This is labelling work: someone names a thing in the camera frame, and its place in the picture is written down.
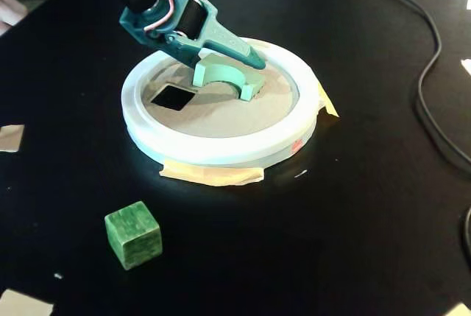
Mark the teal gripper black servo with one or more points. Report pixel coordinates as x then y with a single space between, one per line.
215 33

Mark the light green U shape block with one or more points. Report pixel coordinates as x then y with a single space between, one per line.
213 67

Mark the cardboard disc with shape holes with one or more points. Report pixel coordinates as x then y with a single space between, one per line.
221 117

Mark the white round sorter container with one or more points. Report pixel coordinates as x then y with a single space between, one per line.
221 150

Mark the wide beige masking tape strip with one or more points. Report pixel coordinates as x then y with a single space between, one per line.
213 176

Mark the red round sticker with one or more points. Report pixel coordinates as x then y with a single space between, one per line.
296 145

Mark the small beige masking tape piece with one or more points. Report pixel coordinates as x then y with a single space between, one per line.
329 104

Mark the dark green wooden cube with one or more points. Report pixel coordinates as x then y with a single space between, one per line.
134 236

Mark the small square beige paper piece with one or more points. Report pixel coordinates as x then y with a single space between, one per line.
11 138

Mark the white paper corner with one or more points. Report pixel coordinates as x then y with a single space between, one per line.
467 66

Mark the large beige paper piece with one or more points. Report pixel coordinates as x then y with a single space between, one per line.
20 305

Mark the pale yellow paper corner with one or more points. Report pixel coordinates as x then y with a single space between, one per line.
461 310

